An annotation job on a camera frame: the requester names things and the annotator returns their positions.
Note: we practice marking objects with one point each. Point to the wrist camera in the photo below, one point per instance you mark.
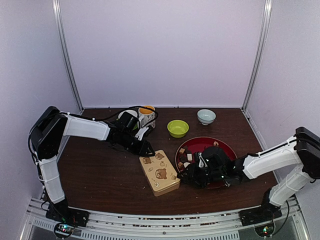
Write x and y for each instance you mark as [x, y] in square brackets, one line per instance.
[211, 160]
[129, 125]

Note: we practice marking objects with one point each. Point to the lime green bowl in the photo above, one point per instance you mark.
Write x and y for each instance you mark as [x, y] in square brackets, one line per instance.
[177, 128]

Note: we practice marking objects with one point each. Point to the round red tray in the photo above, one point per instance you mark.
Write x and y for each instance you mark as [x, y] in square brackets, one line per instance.
[198, 144]

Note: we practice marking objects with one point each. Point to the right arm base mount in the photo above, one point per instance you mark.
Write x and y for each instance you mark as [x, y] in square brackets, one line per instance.
[260, 220]

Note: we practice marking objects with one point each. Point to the left aluminium frame post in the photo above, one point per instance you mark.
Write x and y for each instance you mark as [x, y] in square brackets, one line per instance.
[65, 53]

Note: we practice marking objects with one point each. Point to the front metal rail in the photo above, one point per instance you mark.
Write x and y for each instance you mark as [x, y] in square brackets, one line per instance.
[208, 226]

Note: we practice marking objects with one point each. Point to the patterned mug yellow inside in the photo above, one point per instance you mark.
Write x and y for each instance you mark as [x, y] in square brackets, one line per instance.
[146, 116]

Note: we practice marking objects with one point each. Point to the dark leaf chocolate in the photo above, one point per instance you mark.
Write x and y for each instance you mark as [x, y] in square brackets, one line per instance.
[187, 150]

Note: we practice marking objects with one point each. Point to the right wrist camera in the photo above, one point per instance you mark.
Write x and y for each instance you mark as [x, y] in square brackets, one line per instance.
[211, 160]

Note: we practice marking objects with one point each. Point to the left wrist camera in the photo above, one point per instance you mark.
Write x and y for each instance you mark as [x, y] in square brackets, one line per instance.
[129, 125]

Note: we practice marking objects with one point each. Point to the white block chocolate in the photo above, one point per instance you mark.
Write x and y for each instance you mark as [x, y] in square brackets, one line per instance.
[189, 157]

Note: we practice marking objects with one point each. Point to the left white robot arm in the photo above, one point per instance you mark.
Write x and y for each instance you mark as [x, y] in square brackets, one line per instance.
[45, 138]

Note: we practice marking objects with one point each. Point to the right aluminium frame post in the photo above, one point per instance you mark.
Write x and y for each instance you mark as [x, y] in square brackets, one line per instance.
[263, 35]

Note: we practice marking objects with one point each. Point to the white heart chocolate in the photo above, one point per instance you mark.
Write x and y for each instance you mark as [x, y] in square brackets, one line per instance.
[186, 164]

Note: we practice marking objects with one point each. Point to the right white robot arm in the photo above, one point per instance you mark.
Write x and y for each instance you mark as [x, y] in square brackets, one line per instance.
[301, 150]

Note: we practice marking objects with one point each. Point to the dark rose chocolate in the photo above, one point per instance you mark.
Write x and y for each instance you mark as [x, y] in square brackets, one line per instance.
[183, 159]

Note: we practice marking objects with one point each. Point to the aluminium frame post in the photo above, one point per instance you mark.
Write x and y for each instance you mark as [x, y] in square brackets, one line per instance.
[65, 53]
[263, 35]

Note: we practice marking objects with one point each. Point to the white and navy cup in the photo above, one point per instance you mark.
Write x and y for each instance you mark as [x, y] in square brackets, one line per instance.
[127, 115]

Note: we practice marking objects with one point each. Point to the beige tin box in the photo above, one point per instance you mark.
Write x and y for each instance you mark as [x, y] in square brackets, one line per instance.
[159, 190]

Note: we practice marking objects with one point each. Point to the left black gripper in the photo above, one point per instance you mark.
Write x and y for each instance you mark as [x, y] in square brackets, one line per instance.
[144, 148]

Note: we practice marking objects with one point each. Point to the bear print tin lid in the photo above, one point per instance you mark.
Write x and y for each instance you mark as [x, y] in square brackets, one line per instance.
[159, 169]

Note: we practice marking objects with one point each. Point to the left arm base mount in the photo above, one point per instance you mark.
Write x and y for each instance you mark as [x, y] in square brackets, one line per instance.
[67, 220]

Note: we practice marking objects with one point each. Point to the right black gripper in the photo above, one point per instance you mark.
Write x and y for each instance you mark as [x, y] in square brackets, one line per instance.
[192, 176]

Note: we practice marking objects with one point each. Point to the pale blue bowl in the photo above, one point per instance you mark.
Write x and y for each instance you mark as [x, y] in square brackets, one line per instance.
[206, 116]

